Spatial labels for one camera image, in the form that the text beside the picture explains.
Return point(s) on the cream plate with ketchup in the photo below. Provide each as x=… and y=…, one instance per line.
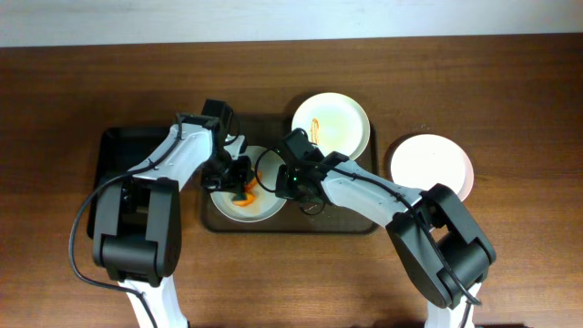
x=334, y=122

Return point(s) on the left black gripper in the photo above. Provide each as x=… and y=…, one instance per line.
x=238, y=174

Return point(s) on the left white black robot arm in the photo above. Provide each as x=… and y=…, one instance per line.
x=137, y=224

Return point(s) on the brown serving tray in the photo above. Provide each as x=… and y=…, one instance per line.
x=266, y=130

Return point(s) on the black plastic tray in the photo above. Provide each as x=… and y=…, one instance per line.
x=123, y=148

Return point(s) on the orange green sponge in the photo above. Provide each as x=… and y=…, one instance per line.
x=247, y=197

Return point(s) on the pale green plate with ketchup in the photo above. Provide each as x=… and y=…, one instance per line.
x=264, y=205

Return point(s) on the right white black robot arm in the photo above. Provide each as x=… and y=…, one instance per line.
x=445, y=254

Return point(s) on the pink white plate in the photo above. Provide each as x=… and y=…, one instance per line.
x=423, y=160

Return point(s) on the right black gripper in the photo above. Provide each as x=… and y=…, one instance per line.
x=282, y=183

